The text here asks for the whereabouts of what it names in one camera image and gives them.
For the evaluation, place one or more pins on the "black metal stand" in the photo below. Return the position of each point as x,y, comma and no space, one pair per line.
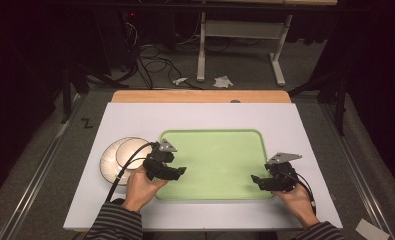
68,90
331,90

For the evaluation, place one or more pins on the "person's right hand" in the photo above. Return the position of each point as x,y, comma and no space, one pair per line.
296,203

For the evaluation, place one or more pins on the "white board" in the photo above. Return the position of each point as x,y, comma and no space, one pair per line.
198,116

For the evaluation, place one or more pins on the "white paper sheet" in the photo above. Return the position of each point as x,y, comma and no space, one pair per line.
371,230

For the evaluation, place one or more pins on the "green tray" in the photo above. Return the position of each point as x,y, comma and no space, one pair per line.
218,163

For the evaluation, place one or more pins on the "small white crumpled paper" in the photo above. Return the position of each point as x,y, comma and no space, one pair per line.
179,80

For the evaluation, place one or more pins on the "white metal desk frame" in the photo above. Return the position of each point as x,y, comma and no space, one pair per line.
241,30

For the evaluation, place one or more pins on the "person's left hand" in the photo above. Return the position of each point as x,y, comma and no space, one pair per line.
141,190

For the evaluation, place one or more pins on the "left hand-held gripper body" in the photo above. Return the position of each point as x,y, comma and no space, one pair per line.
160,160

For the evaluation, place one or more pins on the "small white plate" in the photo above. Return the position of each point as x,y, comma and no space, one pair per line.
131,152

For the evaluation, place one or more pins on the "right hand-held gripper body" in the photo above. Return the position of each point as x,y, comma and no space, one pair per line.
280,173

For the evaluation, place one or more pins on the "wooden table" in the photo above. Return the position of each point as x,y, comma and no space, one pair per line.
198,96

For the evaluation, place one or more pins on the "large white ribbed plate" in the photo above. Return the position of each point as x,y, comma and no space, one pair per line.
110,163

